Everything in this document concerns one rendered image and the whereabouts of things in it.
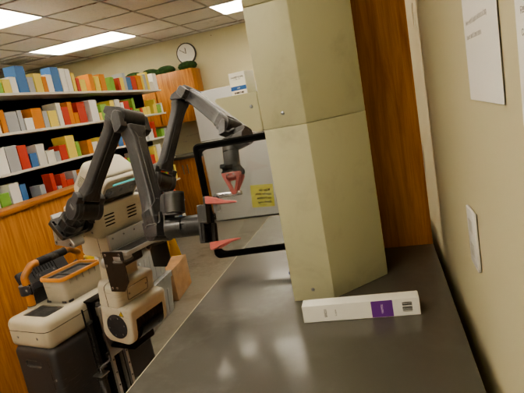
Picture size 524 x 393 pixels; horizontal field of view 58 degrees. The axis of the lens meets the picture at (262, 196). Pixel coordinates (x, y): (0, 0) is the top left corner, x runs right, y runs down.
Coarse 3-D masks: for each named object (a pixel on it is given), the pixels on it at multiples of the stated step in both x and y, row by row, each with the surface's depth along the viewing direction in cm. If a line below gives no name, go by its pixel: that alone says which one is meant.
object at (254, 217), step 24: (240, 144) 153; (264, 144) 152; (216, 168) 156; (240, 168) 155; (264, 168) 154; (216, 192) 158; (240, 192) 156; (264, 192) 155; (216, 216) 160; (240, 216) 158; (264, 216) 157; (240, 240) 160; (264, 240) 159
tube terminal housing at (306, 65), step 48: (288, 0) 112; (336, 0) 119; (288, 48) 114; (336, 48) 120; (288, 96) 117; (336, 96) 122; (288, 144) 120; (336, 144) 123; (288, 192) 122; (336, 192) 124; (288, 240) 125; (336, 240) 125; (336, 288) 126
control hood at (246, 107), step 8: (232, 96) 120; (240, 96) 120; (248, 96) 119; (256, 96) 119; (224, 104) 121; (232, 104) 121; (240, 104) 120; (248, 104) 120; (256, 104) 119; (232, 112) 121; (240, 112) 121; (248, 112) 120; (256, 112) 120; (240, 120) 121; (248, 120) 121; (256, 120) 120; (256, 128) 121
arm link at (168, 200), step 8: (168, 192) 128; (176, 192) 128; (160, 200) 132; (168, 200) 128; (176, 200) 128; (184, 200) 130; (160, 208) 131; (168, 208) 127; (176, 208) 127; (184, 208) 129; (160, 216) 130; (152, 224) 130; (160, 224) 130; (152, 232) 130; (160, 232) 129
